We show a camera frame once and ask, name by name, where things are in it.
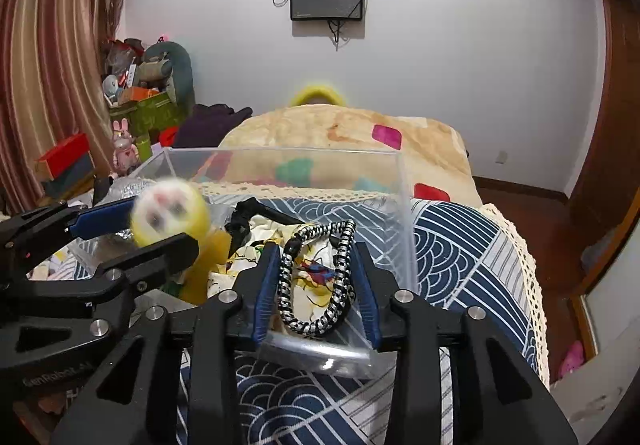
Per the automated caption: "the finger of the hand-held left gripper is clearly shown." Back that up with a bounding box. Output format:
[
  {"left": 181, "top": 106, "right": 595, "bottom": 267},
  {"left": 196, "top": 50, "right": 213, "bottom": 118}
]
[
  {"left": 10, "top": 234, "right": 200, "bottom": 321},
  {"left": 0, "top": 199, "right": 138, "bottom": 251}
]

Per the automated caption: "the black white braided headband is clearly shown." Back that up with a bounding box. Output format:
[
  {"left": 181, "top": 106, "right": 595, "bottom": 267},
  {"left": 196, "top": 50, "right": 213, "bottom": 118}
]
[{"left": 277, "top": 219, "right": 357, "bottom": 338}]

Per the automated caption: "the dark purple cloth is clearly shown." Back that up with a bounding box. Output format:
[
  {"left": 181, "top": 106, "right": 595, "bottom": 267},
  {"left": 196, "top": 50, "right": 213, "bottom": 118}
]
[{"left": 172, "top": 104, "right": 253, "bottom": 148}]

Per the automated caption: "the grey plush toy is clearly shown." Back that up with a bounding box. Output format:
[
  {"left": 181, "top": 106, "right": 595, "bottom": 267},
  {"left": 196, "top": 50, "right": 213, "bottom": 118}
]
[{"left": 140, "top": 41, "right": 196, "bottom": 110}]

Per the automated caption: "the yellow plush toy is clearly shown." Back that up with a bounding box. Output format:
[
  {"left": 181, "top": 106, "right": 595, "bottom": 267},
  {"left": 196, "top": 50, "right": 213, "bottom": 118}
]
[
  {"left": 290, "top": 82, "right": 348, "bottom": 108},
  {"left": 130, "top": 177, "right": 236, "bottom": 306}
]

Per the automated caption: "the clear plastic storage box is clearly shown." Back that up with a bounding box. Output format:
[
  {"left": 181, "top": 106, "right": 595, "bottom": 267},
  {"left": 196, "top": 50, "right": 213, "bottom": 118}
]
[{"left": 67, "top": 145, "right": 416, "bottom": 378}]

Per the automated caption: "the beige patterned blanket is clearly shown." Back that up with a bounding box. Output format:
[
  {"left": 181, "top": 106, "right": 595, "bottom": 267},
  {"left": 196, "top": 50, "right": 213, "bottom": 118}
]
[{"left": 220, "top": 102, "right": 483, "bottom": 206}]

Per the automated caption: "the striped brown curtain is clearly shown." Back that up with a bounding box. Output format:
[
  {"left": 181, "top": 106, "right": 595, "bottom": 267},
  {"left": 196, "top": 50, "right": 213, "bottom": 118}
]
[{"left": 0, "top": 0, "right": 146, "bottom": 216}]

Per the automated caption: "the red box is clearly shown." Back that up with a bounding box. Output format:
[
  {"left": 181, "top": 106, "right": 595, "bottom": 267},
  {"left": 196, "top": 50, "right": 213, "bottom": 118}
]
[{"left": 35, "top": 132, "right": 91, "bottom": 178}]

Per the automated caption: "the blue white patterned bedspread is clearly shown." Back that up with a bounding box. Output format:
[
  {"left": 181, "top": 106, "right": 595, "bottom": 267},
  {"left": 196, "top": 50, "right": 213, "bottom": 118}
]
[{"left": 185, "top": 197, "right": 531, "bottom": 445}]

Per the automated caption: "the dark grey box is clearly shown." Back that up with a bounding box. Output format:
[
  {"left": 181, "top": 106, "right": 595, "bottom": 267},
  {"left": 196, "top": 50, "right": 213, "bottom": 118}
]
[{"left": 42, "top": 157, "right": 96, "bottom": 198}]

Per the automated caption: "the pink rabbit toy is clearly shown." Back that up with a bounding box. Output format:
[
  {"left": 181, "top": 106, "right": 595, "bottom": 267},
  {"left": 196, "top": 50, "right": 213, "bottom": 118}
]
[{"left": 111, "top": 119, "right": 141, "bottom": 176}]

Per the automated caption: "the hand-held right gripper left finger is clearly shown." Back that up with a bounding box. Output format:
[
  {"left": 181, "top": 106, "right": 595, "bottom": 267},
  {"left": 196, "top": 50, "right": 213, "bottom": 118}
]
[{"left": 50, "top": 242, "right": 282, "bottom": 445}]

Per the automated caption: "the pink slipper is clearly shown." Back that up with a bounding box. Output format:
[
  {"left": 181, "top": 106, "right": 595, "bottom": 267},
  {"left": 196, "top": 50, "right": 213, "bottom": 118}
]
[{"left": 557, "top": 340, "right": 586, "bottom": 376}]

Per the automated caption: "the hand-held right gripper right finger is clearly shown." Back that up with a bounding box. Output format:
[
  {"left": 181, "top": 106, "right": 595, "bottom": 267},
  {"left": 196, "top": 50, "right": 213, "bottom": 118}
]
[{"left": 352, "top": 242, "right": 581, "bottom": 445}]

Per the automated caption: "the cartoon printed cloth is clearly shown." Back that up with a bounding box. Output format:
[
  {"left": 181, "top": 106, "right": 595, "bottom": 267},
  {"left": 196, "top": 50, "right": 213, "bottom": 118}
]
[{"left": 207, "top": 215, "right": 361, "bottom": 321}]

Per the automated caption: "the silver plastic bag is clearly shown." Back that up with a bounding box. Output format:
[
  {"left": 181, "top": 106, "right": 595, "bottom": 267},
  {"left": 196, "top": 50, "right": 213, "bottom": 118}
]
[{"left": 95, "top": 177, "right": 156, "bottom": 246}]

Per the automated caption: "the pile of toys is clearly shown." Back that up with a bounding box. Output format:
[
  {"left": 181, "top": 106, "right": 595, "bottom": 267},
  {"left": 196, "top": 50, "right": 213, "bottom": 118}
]
[{"left": 102, "top": 39, "right": 151, "bottom": 106}]

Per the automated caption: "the green box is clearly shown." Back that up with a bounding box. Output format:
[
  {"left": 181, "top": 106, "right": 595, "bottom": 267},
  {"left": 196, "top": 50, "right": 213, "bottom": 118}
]
[{"left": 110, "top": 92, "right": 188, "bottom": 138}]

